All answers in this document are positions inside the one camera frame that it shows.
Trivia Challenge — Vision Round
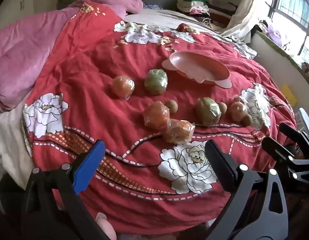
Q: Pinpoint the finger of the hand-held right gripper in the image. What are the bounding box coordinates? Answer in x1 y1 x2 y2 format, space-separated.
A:
262 136 295 166
279 122 309 156

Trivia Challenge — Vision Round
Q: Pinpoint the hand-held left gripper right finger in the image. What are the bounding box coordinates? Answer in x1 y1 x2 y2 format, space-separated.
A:
204 139 289 240

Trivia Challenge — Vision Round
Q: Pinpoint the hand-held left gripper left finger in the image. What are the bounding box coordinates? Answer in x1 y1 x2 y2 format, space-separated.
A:
21 139 112 240

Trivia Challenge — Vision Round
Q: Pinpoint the plastic-wrapped orange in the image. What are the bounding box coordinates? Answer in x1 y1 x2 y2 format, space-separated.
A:
228 101 247 122
111 75 135 99
143 101 170 133
162 119 196 145

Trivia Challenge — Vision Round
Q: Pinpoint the plastic-wrapped green citrus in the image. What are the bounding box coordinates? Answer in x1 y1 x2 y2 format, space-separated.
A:
144 69 168 95
196 97 222 127

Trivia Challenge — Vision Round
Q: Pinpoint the pink plastic plate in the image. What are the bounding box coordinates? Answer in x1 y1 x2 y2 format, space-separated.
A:
161 51 232 88

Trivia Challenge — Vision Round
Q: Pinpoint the person's left hand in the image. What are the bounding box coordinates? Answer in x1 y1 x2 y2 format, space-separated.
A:
95 212 117 240

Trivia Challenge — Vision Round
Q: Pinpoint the white plastic object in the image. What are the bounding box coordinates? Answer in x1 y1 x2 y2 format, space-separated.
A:
296 107 309 140

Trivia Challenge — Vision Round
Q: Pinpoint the yellow paper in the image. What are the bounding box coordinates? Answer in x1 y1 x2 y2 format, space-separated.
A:
279 84 298 104

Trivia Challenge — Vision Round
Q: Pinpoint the white sheet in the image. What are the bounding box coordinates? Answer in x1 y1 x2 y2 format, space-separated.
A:
0 100 32 183

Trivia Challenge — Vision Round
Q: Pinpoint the white board with green trim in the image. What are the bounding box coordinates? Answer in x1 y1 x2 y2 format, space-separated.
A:
248 30 305 80

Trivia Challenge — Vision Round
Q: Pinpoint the red floral blanket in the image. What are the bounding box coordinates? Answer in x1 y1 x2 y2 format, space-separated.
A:
23 1 297 240

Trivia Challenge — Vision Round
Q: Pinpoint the grey floral cloth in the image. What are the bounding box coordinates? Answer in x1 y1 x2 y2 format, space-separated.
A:
223 34 257 59

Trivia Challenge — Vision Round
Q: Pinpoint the purple clothes pile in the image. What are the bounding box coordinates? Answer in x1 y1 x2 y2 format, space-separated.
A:
259 20 286 48

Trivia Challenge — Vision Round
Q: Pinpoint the pink quilt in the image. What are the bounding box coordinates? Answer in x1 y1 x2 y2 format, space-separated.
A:
0 6 82 112

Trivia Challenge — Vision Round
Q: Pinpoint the barred window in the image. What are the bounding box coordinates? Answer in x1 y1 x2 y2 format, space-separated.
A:
268 0 309 65

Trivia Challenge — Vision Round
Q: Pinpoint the white curtain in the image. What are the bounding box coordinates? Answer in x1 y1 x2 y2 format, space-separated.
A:
221 0 278 38

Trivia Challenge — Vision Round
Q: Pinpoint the dark patterned cloth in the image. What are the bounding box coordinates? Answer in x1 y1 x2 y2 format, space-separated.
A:
194 15 230 28

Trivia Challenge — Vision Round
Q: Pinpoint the beige bed sheet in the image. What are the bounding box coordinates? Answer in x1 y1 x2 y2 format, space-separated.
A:
124 8 230 34

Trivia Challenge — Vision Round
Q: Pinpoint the pink pillow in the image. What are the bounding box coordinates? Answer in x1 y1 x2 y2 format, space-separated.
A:
82 0 145 14

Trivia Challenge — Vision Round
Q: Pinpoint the blue patterned cloth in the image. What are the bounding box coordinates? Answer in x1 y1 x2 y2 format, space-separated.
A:
143 2 165 9

